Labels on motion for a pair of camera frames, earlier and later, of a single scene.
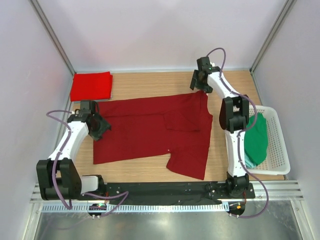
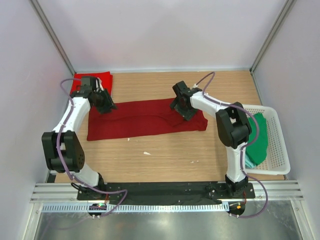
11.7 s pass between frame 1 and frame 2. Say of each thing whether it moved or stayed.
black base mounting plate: stayed
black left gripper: moved
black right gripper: moved
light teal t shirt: stayed
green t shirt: stayed
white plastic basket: stayed
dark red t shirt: moved
